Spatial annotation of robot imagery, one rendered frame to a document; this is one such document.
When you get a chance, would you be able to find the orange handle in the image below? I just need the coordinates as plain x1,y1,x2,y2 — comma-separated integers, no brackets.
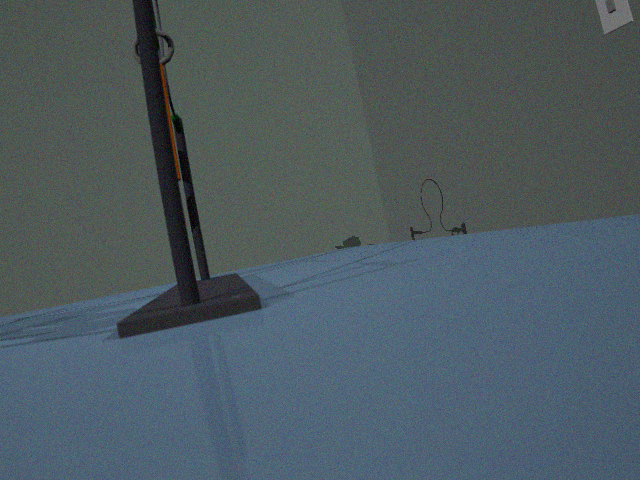
131,29,181,180

